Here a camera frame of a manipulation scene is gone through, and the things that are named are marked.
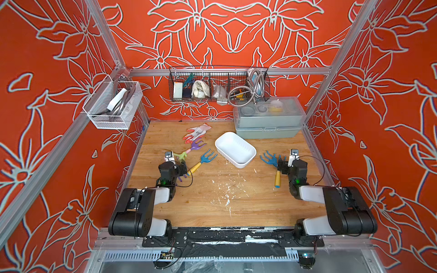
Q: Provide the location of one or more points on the white pink garden glove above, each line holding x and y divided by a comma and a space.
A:
195, 133

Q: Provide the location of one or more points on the grey plastic toolbox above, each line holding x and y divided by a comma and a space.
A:
280, 117

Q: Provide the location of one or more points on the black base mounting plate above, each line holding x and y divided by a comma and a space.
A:
282, 236

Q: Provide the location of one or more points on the black wire wall basket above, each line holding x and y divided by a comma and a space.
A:
236, 86

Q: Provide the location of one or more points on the white box in basket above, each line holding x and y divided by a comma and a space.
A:
178, 90

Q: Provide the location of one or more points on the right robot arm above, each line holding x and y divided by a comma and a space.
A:
346, 211

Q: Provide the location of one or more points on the white wire wall basket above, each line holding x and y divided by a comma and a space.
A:
114, 105

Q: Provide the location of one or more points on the white cloth in basket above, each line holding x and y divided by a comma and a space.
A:
200, 90

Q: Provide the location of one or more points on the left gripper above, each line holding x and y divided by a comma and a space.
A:
179, 167

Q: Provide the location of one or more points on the blue claw rake yellow handle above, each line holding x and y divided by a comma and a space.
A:
271, 159

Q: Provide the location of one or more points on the purple rake pink handle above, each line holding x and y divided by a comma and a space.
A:
182, 171

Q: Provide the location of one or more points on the white plastic storage box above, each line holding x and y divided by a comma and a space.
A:
235, 149

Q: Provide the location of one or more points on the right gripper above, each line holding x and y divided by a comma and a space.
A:
283, 165

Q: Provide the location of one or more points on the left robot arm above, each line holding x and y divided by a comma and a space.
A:
133, 214

